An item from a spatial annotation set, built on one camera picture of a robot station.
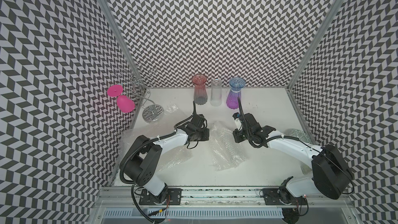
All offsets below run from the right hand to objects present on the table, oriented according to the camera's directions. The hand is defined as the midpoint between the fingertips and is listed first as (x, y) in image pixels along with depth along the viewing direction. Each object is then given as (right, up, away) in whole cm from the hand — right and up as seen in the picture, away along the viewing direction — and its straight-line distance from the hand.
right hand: (235, 134), depth 87 cm
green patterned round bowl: (+39, -1, +2) cm, 39 cm away
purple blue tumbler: (+2, +30, +9) cm, 32 cm away
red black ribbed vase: (-21, +23, +15) cm, 34 cm away
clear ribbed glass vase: (-10, +22, +18) cm, 30 cm away
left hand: (-16, -1, +3) cm, 17 cm away
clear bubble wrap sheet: (-6, -9, -5) cm, 12 cm away
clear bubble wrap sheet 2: (-35, -12, -6) cm, 38 cm away
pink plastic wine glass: (-63, +17, 0) cm, 65 cm away
